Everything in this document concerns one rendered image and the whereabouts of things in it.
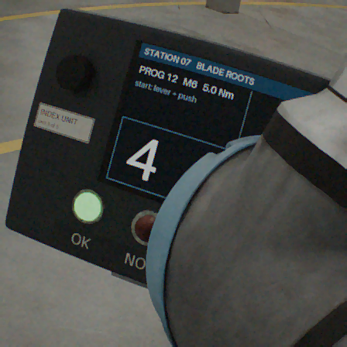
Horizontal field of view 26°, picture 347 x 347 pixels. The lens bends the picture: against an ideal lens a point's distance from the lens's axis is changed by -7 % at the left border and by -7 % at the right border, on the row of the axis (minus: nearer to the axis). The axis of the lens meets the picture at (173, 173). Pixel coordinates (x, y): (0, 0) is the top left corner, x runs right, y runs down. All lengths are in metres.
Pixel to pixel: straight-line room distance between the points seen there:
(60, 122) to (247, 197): 0.30
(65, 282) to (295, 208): 2.24
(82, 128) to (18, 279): 1.92
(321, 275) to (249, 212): 0.05
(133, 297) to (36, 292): 0.33
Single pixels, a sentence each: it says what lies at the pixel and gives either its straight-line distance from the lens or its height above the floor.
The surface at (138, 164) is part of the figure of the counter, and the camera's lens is 0.57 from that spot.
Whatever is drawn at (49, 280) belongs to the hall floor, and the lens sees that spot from 2.51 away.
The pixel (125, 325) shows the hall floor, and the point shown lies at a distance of 2.37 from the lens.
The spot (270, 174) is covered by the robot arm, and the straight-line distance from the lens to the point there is 0.31.
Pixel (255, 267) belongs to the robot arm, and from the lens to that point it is 0.31.
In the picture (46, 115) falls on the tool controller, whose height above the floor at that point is 1.17.
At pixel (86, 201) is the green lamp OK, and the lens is 0.58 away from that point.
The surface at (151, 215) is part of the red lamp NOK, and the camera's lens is 0.57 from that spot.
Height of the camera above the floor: 1.39
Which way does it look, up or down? 24 degrees down
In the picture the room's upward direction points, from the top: 12 degrees clockwise
